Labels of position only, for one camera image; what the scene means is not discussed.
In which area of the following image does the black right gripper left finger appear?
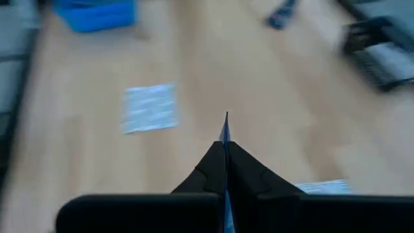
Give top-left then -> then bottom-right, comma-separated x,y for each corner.
170,140 -> 226,195

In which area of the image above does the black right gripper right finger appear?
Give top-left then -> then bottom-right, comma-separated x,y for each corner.
227,140 -> 305,195

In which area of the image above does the white adhesive bandage sheet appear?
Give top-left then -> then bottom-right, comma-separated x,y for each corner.
294,179 -> 353,195
120,82 -> 179,135

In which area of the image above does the black plastic mesh basket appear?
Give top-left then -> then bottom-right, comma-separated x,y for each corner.
339,16 -> 414,93

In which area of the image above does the blue plastic mesh basket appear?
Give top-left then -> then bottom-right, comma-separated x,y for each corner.
51,0 -> 136,34

